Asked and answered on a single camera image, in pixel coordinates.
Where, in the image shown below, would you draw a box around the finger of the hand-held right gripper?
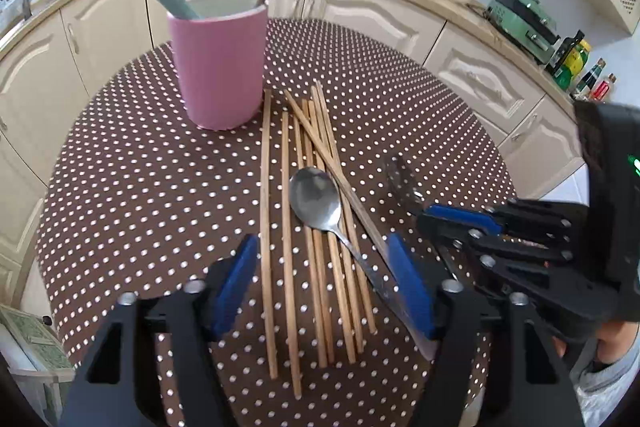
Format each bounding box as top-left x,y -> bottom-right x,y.
416,213 -> 620,344
424,198 -> 594,254

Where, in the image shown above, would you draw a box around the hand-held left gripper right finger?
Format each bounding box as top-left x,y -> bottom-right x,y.
386,233 -> 587,427

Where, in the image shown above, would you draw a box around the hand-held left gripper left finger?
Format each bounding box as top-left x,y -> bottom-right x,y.
59,233 -> 261,427

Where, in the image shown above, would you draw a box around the bunch of wooden chopsticks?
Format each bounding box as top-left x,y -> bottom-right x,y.
259,79 -> 396,398

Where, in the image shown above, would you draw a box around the small metal spoon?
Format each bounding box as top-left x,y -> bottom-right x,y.
382,154 -> 466,283

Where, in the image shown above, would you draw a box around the pink cup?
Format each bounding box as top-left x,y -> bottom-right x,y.
166,0 -> 269,131

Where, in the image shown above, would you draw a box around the person's right forearm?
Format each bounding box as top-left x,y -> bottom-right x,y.
570,322 -> 640,427

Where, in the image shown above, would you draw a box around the dark sauce bottle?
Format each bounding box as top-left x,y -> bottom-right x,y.
572,58 -> 607,100

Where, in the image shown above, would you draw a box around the green oil bottle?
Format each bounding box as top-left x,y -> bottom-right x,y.
552,39 -> 593,90

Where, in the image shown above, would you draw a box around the brown polka dot tablecloth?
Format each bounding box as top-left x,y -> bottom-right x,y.
35,18 -> 518,427

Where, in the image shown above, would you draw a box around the dark glass bottle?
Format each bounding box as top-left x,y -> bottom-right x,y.
547,29 -> 586,78

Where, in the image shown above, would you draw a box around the green electric cooker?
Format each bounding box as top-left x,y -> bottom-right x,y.
485,0 -> 561,65

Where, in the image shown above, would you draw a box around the green patterned wooden stool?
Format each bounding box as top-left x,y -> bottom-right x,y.
0,304 -> 76,427

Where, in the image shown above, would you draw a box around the cream kitchen base cabinets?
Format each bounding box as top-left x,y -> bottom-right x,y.
0,0 -> 588,308

